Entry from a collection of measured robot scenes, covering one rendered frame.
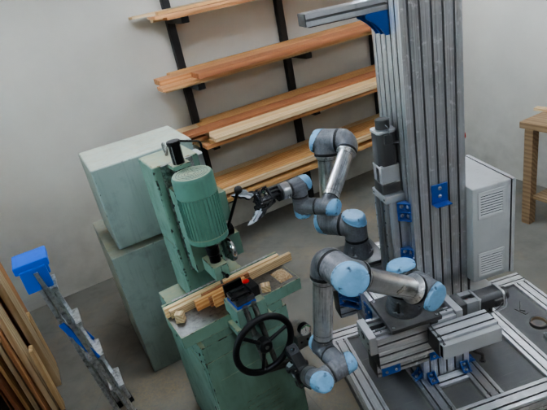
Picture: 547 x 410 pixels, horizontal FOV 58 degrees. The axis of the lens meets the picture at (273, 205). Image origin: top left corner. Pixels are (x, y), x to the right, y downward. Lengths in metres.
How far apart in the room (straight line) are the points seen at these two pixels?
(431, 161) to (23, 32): 3.07
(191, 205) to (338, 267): 0.70
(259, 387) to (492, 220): 1.31
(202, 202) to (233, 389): 0.90
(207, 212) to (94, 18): 2.48
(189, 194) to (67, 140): 2.35
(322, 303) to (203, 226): 0.59
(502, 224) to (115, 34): 3.13
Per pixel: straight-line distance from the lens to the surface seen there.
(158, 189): 2.24
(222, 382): 2.38
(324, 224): 2.49
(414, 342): 2.24
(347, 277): 1.64
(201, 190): 2.01
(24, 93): 4.18
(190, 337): 2.17
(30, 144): 4.24
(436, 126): 2.06
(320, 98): 4.47
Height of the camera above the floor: 2.19
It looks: 25 degrees down
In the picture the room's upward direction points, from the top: 12 degrees counter-clockwise
